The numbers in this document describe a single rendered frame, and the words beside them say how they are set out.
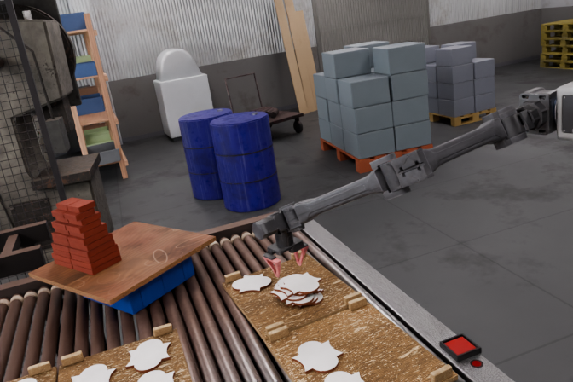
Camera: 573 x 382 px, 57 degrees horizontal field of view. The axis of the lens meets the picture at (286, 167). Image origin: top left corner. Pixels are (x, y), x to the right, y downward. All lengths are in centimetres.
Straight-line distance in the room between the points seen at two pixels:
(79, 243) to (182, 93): 710
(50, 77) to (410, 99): 364
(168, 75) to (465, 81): 464
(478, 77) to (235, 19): 453
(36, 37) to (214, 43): 560
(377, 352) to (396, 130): 464
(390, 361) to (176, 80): 781
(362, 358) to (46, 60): 375
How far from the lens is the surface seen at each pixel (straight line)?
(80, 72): 715
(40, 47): 467
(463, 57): 756
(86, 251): 200
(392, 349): 151
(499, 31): 1272
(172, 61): 896
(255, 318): 171
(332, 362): 147
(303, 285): 173
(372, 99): 579
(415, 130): 610
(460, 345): 154
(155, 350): 167
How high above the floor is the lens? 184
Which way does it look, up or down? 16 degrees down
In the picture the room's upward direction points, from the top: 8 degrees counter-clockwise
